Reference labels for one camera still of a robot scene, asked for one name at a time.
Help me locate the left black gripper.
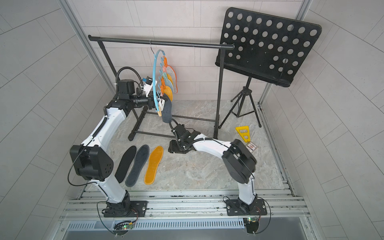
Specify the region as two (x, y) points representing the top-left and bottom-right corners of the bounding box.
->
(128, 92), (166, 112)

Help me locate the orange yellow shoe insole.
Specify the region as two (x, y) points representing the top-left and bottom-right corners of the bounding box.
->
(144, 146), (164, 185)

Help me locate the dark grey shoe insole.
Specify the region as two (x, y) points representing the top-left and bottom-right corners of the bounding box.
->
(125, 145), (150, 187)

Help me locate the blue multi-clip hanger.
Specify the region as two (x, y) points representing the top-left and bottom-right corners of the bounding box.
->
(149, 40), (169, 117)

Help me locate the black shoe insole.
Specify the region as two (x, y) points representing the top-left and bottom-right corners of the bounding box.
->
(115, 146), (137, 184)

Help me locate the black garment rack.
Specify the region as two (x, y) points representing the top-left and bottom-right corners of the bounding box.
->
(88, 35), (235, 141)

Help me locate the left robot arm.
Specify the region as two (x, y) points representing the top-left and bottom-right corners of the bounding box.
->
(70, 75), (157, 218)

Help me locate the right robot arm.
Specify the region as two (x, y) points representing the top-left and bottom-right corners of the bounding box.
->
(169, 118), (257, 208)

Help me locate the orange rim insole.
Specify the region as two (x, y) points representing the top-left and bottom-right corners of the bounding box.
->
(166, 65), (178, 94)

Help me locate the yellow triangular plastic piece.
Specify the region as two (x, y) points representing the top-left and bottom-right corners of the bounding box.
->
(235, 126), (251, 143)

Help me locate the small card box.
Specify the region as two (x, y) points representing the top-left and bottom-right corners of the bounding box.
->
(246, 142), (258, 153)

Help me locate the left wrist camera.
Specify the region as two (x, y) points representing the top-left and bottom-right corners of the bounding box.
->
(142, 77), (153, 97)

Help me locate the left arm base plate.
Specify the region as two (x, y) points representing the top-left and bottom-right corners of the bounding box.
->
(102, 201), (148, 218)

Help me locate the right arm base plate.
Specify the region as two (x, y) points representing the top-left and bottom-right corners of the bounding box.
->
(224, 199), (268, 216)

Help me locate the aluminium mounting rail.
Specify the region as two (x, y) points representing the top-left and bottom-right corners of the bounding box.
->
(59, 189), (310, 221)

